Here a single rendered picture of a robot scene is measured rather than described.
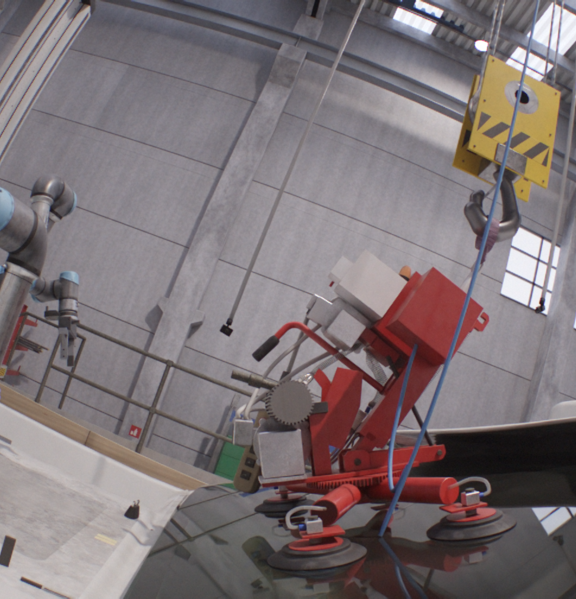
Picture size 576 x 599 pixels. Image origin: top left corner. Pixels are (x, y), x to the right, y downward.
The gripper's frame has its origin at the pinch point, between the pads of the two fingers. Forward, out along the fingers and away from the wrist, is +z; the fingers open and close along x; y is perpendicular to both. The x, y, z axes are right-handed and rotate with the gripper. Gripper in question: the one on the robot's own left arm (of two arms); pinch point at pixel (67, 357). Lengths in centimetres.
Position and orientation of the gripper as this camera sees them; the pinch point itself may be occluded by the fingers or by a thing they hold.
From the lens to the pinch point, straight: 209.2
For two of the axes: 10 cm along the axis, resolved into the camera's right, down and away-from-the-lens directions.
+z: 0.8, 9.6, -2.7
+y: 9.8, -0.3, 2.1
